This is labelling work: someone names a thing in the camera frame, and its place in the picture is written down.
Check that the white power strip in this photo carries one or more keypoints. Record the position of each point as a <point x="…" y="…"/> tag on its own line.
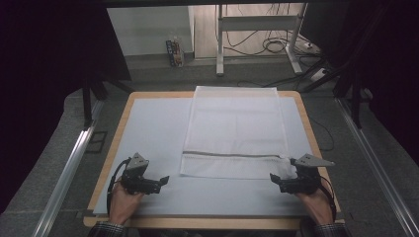
<point x="318" y="74"/>

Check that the black floor frame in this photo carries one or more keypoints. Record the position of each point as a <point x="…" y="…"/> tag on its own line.
<point x="97" y="141"/>

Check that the black metal stand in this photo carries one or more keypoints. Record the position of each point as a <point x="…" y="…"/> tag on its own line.
<point x="355" y="102"/>
<point x="87" y="102"/>

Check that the colourful packet box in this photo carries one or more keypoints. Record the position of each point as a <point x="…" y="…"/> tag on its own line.
<point x="174" y="52"/>

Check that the aluminium rail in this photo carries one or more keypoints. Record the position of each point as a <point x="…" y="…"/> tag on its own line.
<point x="375" y="158"/>
<point x="67" y="171"/>

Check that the dark curtain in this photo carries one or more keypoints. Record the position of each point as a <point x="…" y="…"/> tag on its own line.
<point x="392" y="65"/>
<point x="42" y="82"/>

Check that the person's left hand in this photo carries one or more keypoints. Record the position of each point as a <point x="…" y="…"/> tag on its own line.
<point x="122" y="204"/>

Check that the white cloth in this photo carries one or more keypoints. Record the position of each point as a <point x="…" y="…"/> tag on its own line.
<point x="235" y="131"/>

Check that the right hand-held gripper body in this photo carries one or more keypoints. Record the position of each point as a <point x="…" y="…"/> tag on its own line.
<point x="304" y="179"/>

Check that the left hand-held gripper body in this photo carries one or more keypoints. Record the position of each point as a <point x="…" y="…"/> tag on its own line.
<point x="136" y="179"/>

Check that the person's right hand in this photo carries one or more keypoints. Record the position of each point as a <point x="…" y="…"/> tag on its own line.
<point x="314" y="205"/>

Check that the white metal desk frame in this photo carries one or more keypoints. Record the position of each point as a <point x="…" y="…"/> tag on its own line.
<point x="258" y="23"/>

